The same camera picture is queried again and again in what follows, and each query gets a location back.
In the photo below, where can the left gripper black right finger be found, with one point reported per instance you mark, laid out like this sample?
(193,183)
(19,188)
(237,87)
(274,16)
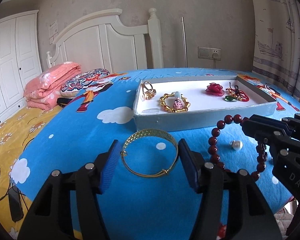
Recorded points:
(192,165)

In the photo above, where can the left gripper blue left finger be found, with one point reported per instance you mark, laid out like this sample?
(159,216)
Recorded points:
(107,162)

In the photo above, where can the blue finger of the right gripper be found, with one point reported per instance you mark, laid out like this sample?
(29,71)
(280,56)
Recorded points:
(272,122)
(262,133)

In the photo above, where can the green pendant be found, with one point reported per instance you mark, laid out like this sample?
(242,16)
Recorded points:
(233,94)

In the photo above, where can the jade pendant with pink knot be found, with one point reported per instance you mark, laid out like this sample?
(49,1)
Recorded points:
(178,102)

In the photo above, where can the red fabric rose brooch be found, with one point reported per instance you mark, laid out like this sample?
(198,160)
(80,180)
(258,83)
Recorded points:
(215,89)

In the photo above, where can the white pearl earring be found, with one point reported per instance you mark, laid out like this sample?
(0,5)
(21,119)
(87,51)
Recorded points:
(236,145)

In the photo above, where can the grey shallow cardboard tray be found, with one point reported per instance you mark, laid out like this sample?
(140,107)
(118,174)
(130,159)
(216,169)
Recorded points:
(204,110)

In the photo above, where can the patterned red blue pillow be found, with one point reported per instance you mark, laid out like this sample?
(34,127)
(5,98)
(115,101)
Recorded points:
(72,87)

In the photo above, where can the ship print curtain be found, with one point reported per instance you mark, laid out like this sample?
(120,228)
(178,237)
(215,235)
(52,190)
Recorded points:
(277,43)

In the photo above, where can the pink folded quilt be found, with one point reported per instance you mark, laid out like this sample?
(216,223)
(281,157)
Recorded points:
(43,91)

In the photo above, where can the white wooden headboard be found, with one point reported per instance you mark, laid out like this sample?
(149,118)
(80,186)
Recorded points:
(101,40)

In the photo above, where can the silver metal pole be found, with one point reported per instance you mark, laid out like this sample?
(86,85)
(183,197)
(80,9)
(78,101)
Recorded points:
(183,36)

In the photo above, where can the white wardrobe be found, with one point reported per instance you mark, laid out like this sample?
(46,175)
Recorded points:
(19,60)

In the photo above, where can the wall socket panel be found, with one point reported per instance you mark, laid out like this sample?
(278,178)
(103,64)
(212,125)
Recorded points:
(209,53)

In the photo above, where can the black phone with cable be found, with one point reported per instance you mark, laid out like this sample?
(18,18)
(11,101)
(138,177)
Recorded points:
(15,197)

